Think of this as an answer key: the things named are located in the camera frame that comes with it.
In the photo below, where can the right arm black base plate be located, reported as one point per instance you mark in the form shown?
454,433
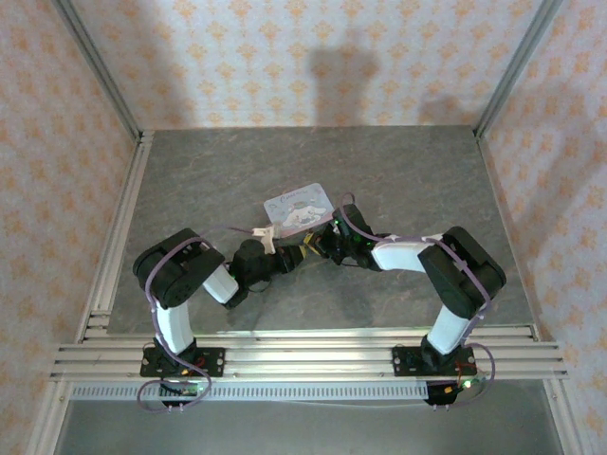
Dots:
405,360

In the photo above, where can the aluminium frame post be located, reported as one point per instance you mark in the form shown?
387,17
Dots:
517,66
102,76

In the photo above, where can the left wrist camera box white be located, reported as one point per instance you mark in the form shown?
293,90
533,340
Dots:
265,237

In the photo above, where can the aluminium mounting rail beam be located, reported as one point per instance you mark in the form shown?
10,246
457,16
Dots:
308,360

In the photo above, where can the aluminium side rail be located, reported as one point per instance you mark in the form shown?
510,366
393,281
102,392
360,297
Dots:
135,189

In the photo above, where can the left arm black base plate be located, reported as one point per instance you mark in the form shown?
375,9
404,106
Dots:
213,362

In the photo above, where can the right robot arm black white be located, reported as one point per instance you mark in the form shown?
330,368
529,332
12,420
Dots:
455,270

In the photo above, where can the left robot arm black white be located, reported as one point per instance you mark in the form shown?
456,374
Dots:
180,270

